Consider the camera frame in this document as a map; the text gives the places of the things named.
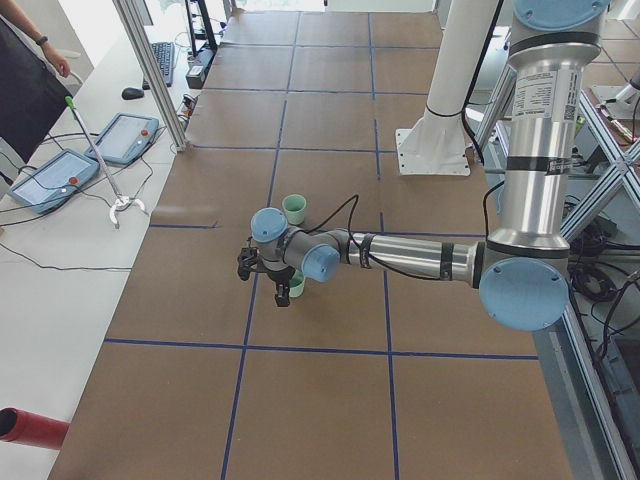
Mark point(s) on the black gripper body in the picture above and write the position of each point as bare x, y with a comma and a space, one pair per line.
278, 275

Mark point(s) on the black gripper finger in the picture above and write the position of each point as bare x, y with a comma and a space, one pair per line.
282, 295

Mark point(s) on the mint green cup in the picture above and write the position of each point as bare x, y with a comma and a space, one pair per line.
296, 285
294, 208

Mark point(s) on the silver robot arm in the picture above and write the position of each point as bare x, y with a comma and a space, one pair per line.
521, 265

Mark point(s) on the grabber reach stick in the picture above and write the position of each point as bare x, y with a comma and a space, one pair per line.
121, 201

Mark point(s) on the far blue teach pendant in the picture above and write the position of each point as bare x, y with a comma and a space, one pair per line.
125, 138

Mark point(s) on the blue teach pendant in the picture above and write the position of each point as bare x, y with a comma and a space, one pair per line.
125, 138
55, 182

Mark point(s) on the near blue teach pendant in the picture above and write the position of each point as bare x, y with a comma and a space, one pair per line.
55, 182

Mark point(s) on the black computer mouse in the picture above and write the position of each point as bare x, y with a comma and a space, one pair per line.
131, 93

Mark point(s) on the black keyboard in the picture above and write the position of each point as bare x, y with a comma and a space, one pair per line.
164, 53

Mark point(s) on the red cylinder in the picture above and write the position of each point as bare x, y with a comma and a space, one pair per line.
27, 428

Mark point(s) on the person in black clothes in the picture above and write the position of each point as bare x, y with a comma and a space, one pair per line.
32, 98

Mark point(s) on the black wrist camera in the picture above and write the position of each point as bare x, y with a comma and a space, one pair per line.
248, 262

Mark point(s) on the white pedestal column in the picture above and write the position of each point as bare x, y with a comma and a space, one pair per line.
436, 145

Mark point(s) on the aluminium frame post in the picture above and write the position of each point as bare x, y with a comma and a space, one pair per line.
134, 28

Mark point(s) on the aluminium side frame rail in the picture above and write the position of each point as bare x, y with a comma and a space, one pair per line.
590, 357

